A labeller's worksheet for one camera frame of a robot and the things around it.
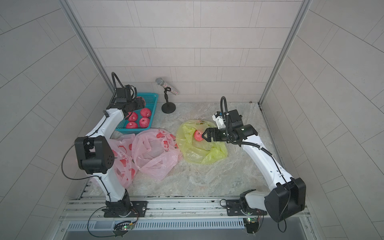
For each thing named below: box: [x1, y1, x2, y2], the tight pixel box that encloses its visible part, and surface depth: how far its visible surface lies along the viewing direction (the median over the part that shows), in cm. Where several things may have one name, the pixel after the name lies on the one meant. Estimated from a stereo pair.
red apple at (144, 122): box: [139, 117, 151, 129], surface depth 99 cm
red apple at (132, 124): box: [126, 121, 138, 129], surface depth 98 cm
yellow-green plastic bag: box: [176, 119, 228, 165], surface depth 89 cm
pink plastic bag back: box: [132, 128, 182, 181], surface depth 86 cm
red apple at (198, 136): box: [194, 130, 204, 142], surface depth 94 cm
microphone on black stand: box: [155, 77, 179, 114], surface depth 111 cm
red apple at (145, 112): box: [140, 107, 152, 118], surface depth 106 cm
